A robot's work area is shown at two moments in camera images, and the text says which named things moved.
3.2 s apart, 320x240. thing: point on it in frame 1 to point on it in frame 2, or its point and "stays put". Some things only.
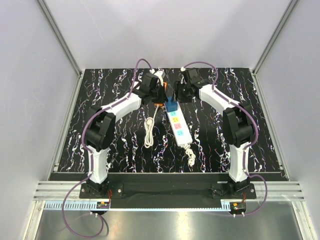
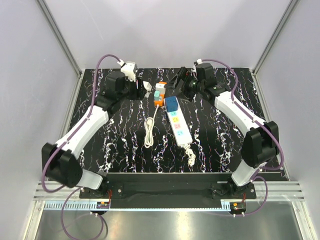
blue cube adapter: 171,106 stays put
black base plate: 167,190 stays put
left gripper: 163,99 to 139,93
